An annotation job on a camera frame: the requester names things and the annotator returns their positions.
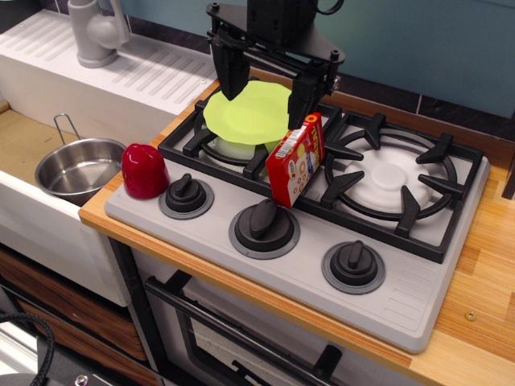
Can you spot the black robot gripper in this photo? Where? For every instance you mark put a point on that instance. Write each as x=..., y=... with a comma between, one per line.
x=279, y=33

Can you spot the red cereal box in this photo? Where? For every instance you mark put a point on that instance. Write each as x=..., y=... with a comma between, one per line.
x=295, y=160

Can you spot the red toy bell pepper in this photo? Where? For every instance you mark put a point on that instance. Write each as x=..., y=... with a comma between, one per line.
x=144, y=172

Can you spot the lime green plate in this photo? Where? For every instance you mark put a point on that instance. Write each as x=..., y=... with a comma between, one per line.
x=258, y=115

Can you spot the stainless steel pot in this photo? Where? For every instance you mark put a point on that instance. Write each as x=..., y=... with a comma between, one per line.
x=76, y=171

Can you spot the white left burner disc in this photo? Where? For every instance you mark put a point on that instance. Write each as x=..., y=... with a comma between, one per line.
x=232, y=154

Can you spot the white burner disc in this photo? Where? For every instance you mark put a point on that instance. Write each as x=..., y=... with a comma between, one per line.
x=232, y=154
x=386, y=172

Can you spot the black left burner grate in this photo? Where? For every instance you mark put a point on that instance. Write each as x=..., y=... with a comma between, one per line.
x=182, y=148

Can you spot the black burner grate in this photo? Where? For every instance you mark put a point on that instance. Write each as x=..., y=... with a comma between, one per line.
x=456, y=174
x=182, y=148

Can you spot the black left stove knob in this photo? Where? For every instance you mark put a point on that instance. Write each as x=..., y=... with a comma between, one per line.
x=186, y=198

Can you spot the black stove knob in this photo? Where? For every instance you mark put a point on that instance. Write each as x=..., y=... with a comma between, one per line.
x=186, y=198
x=353, y=268
x=264, y=231

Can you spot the white right burner disc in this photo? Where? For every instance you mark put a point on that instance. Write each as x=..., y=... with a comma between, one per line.
x=386, y=172

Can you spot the black middle stove knob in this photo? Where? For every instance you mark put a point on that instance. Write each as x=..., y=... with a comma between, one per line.
x=264, y=231

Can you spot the grey toy faucet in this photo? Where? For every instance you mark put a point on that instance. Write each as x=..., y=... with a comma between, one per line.
x=97, y=36

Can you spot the black right burner grate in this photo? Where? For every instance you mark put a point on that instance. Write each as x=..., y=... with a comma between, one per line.
x=456, y=174

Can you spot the grey toy stove top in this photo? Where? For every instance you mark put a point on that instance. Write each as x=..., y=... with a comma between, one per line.
x=402, y=311

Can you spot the black right stove knob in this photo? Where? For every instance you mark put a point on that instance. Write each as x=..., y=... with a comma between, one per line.
x=353, y=268

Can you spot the upper wooden drawer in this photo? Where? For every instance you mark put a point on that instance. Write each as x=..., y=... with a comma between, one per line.
x=75, y=305

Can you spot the wooden drawer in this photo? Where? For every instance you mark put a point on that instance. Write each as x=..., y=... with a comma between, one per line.
x=106, y=360
x=75, y=305

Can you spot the lower wooden drawer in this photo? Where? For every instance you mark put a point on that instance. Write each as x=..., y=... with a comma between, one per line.
x=106, y=360

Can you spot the oven door with black handle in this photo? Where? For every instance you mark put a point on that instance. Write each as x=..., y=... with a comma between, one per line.
x=235, y=356

